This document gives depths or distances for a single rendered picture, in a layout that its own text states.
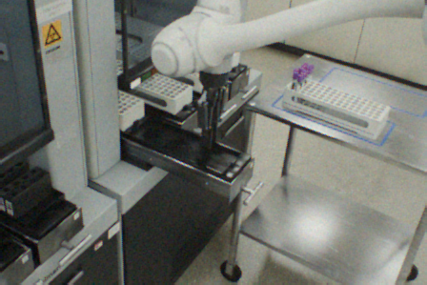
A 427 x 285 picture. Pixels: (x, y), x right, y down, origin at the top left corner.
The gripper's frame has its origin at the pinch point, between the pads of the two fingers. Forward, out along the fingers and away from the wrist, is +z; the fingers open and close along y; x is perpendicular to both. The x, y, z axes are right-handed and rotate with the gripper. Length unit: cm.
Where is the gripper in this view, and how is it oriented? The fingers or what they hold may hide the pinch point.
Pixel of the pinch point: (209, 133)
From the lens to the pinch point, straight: 141.8
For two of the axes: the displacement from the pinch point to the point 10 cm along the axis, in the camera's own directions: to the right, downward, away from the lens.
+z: -0.6, 8.2, 5.6
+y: -5.1, 4.6, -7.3
